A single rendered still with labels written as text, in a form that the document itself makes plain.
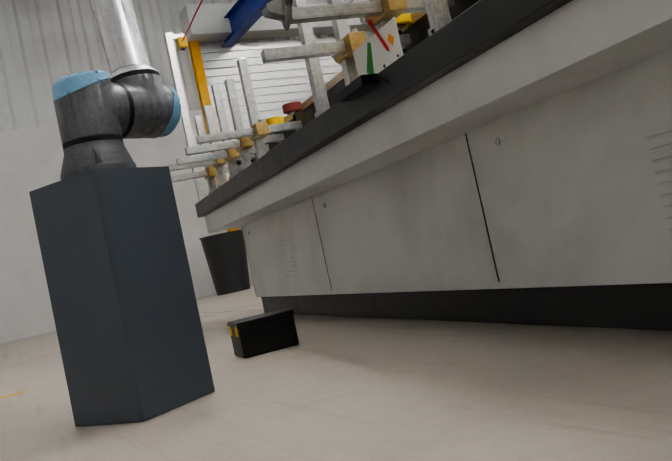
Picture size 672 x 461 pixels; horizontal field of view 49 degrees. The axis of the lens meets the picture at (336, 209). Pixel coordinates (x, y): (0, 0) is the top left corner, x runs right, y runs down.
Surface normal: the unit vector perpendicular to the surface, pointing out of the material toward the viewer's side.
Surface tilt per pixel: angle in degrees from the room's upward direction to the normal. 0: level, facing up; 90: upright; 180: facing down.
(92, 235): 90
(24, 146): 90
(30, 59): 90
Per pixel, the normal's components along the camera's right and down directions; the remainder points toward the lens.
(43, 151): 0.44, -0.14
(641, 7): -0.91, 0.18
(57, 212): -0.53, 0.07
